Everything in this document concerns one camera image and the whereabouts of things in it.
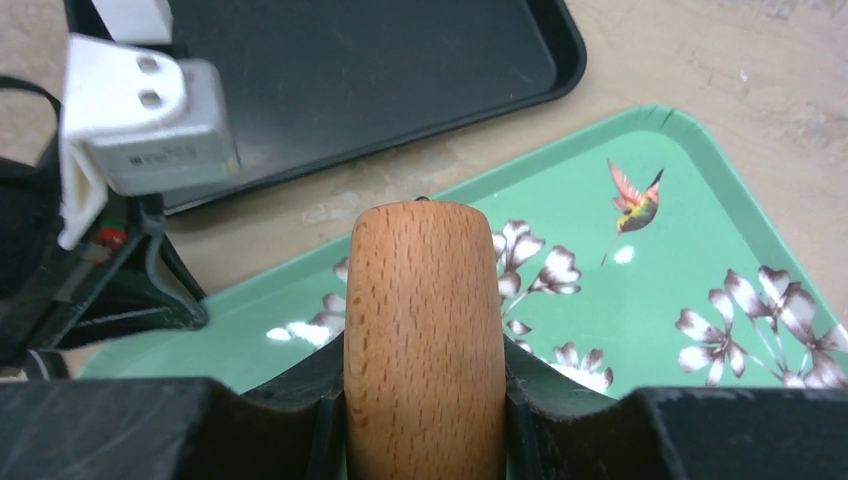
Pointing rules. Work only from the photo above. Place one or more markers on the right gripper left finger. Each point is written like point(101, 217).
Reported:
point(177, 428)

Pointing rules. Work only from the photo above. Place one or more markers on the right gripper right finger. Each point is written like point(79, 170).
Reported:
point(559, 429)

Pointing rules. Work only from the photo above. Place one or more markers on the green floral tray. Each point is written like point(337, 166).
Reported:
point(628, 254)

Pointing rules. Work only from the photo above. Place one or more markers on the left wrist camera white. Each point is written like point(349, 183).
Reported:
point(136, 120)

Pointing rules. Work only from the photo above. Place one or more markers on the wooden dough roller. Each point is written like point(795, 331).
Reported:
point(424, 360)

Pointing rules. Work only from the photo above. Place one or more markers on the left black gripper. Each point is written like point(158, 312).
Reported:
point(123, 278)

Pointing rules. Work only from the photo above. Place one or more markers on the black plastic tray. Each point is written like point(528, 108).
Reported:
point(313, 84)

